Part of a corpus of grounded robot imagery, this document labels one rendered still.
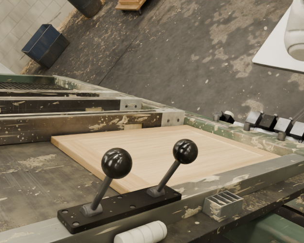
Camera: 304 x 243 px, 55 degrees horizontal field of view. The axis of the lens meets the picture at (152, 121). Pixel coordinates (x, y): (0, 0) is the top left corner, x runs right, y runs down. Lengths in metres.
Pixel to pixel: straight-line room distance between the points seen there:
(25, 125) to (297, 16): 0.89
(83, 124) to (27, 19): 5.32
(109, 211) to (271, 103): 1.92
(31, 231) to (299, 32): 0.97
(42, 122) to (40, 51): 4.33
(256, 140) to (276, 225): 0.41
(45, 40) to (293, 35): 4.47
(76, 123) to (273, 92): 1.67
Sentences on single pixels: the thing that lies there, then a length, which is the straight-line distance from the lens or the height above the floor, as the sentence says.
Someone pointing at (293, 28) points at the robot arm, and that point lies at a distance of 1.12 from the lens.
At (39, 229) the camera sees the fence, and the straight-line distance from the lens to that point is 0.42.
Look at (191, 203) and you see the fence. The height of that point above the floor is 1.30.
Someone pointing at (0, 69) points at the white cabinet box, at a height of 0.65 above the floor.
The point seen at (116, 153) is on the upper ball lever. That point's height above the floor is 1.54.
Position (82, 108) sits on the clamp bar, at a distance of 1.25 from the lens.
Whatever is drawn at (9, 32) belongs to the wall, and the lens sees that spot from 6.13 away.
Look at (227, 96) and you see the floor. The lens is 2.44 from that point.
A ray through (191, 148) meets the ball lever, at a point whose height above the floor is 1.44.
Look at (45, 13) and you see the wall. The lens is 6.27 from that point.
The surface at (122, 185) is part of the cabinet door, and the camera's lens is 0.59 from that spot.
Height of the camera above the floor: 1.76
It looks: 40 degrees down
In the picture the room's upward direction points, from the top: 47 degrees counter-clockwise
